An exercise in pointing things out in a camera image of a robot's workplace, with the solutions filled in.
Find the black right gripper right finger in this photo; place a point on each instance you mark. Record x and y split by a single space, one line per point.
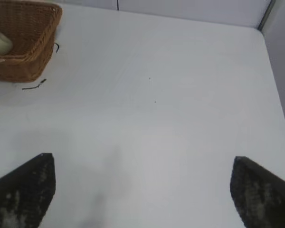
261 194

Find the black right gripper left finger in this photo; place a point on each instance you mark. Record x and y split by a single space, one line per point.
21 194

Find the pale yellow egg yolk pastry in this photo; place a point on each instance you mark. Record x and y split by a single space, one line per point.
0 44

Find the brown woven wicker basket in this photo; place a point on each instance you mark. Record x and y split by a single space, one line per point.
26 64

